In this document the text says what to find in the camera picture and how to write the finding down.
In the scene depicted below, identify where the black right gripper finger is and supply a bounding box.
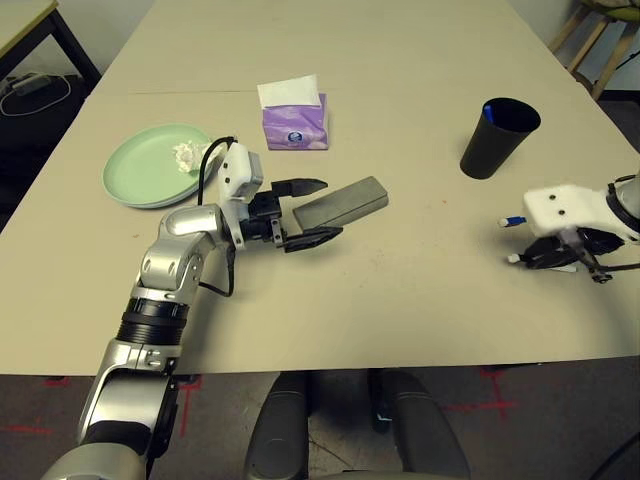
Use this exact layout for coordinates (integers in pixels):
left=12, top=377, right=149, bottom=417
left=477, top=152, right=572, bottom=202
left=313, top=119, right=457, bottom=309
left=522, top=253, right=584, bottom=271
left=529, top=236, right=575, bottom=255

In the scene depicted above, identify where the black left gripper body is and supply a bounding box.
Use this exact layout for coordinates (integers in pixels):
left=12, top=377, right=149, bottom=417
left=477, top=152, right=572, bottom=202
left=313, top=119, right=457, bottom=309
left=239, top=189, right=289, bottom=251

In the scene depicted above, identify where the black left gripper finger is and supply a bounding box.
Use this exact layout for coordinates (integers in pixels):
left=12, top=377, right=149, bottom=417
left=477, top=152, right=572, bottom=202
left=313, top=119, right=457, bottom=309
left=282, top=226, right=345, bottom=254
left=271, top=177, right=330, bottom=199

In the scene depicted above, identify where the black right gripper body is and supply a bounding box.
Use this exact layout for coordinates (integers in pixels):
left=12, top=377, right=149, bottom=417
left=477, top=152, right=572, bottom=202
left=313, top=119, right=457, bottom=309
left=572, top=227, right=626, bottom=284

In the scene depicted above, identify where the white pen black tip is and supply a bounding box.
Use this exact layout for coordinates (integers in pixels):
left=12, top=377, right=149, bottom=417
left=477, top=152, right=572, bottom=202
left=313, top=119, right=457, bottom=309
left=507, top=253, right=579, bottom=274

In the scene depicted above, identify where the grey glasses case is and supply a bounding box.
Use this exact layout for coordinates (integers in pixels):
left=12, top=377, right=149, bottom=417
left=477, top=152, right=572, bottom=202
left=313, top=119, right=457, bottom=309
left=292, top=175, right=391, bottom=236

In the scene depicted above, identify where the light green plate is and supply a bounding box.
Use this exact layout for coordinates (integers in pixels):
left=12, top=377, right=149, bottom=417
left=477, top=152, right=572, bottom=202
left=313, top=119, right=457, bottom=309
left=102, top=123, right=226, bottom=207

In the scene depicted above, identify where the purple tissue box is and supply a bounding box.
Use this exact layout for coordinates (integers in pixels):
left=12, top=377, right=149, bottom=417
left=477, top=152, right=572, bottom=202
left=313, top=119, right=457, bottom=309
left=261, top=92, right=332, bottom=151

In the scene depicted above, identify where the white tissue sheet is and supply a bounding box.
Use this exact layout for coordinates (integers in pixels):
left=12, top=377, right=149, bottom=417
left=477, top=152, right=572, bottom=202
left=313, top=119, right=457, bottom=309
left=256, top=74, right=321, bottom=109

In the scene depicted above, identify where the black plastic cup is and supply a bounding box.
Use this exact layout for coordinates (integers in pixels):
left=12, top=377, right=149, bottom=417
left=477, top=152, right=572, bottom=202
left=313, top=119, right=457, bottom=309
left=459, top=97, right=542, bottom=180

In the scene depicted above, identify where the grey robot left leg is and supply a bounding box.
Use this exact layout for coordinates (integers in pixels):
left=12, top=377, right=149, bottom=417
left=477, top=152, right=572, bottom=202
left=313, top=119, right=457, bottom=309
left=243, top=372, right=311, bottom=480

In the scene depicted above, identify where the grey robot leg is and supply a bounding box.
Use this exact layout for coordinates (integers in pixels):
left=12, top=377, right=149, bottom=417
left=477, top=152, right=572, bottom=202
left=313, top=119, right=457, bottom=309
left=243, top=372, right=311, bottom=480
left=369, top=369, right=471, bottom=480

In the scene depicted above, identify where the grey robot right leg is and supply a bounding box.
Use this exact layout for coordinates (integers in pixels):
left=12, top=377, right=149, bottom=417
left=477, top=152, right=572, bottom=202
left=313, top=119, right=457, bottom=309
left=369, top=369, right=471, bottom=480

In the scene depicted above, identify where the wooden stool green seat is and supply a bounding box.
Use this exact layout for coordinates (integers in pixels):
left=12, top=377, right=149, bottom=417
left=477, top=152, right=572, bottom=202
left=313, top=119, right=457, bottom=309
left=548, top=0, right=640, bottom=101

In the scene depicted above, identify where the black fabric bag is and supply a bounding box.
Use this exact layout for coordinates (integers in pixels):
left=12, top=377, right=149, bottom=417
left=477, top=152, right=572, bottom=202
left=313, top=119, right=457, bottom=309
left=0, top=74, right=89, bottom=226

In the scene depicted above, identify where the white power adapter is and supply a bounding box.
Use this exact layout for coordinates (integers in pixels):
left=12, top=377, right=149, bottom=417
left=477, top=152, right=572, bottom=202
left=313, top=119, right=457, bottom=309
left=12, top=73, right=51, bottom=96

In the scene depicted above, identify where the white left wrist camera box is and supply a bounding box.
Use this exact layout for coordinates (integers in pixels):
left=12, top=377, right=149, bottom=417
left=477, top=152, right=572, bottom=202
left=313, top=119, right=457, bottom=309
left=215, top=143, right=265, bottom=251

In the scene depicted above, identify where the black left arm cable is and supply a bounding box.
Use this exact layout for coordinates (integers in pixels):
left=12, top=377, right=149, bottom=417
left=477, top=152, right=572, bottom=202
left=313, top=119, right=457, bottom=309
left=197, top=135, right=236, bottom=299

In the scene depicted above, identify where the white looped cable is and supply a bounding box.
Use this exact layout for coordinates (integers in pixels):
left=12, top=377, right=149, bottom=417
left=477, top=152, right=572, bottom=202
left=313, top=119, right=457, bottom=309
left=0, top=74, right=71, bottom=117

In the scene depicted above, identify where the beige side table black frame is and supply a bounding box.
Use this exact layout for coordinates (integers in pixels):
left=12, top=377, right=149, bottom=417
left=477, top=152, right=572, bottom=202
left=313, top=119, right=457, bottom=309
left=0, top=0, right=104, bottom=91

